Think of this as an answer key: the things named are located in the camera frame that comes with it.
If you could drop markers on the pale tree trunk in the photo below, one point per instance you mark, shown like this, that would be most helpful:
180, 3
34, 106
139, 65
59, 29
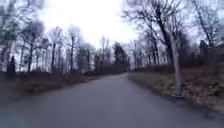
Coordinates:
176, 66

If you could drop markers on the grey asphalt road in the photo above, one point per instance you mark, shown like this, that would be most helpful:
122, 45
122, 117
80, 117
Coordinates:
100, 106

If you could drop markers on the leaf-strewn grass verge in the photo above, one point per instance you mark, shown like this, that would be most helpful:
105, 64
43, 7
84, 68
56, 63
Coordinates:
36, 85
200, 85

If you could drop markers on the row of bare trees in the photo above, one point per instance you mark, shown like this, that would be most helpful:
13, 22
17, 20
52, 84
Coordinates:
53, 50
160, 36

